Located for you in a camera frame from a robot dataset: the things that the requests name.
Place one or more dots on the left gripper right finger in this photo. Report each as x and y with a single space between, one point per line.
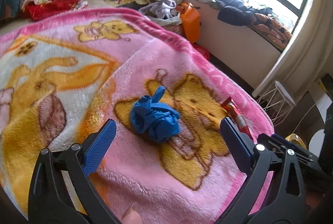
273 191

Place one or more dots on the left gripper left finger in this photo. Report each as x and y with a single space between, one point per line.
49 200

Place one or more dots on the red white snack wrapper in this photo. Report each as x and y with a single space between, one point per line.
235 115

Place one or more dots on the blue glove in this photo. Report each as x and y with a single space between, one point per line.
156 119

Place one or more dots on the yellow rimmed black trash bin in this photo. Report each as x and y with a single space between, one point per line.
294 138

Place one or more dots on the person's left hand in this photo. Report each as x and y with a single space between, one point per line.
131 216

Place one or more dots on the white desk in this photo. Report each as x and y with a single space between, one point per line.
321 98

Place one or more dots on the cream curtain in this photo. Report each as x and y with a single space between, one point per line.
307 52

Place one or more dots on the pink cartoon fleece blanket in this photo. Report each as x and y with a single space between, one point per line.
63 77

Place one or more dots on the orange patterned blanket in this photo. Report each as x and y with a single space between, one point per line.
272 30

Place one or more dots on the red plastic bag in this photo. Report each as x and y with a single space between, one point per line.
203 51

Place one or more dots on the dark navy jacket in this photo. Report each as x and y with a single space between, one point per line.
235 12

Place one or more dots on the red patterned cloth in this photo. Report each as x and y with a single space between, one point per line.
37 10

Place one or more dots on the orange shopping bag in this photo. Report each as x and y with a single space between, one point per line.
190 20

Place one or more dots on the lavender garment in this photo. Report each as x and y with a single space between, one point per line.
161 9

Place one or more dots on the white wire frame stool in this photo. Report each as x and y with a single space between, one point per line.
277 102

